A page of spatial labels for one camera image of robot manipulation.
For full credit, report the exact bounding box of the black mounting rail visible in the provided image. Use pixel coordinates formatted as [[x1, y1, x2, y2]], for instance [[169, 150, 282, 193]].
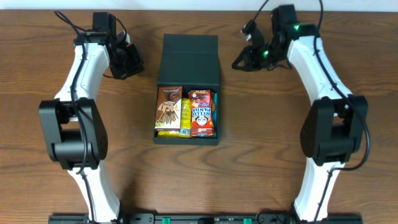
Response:
[[48, 213, 363, 224]]

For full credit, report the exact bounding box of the black gift box with lid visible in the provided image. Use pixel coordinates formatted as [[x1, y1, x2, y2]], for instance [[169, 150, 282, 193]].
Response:
[[153, 34, 221, 146]]

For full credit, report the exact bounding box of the brown Pocky box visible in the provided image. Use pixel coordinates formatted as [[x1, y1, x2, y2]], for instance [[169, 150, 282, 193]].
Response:
[[154, 86, 182, 131]]

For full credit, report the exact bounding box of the yellow Hacks candy bag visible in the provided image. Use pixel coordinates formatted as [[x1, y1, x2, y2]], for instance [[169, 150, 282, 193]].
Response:
[[157, 98, 191, 138]]

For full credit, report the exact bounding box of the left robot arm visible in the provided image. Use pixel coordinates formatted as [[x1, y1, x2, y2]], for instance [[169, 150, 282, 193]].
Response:
[[39, 10, 144, 223]]

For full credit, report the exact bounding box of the teal Chunkies cookie box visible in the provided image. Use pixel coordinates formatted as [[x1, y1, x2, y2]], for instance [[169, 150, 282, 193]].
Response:
[[212, 93, 218, 139]]

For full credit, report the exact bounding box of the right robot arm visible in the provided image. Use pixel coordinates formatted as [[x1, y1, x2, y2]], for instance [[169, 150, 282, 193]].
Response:
[[232, 4, 370, 223]]

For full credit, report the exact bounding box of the red Hello Panda box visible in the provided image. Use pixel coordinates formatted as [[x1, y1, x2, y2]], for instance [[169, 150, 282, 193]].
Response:
[[189, 90, 215, 138]]

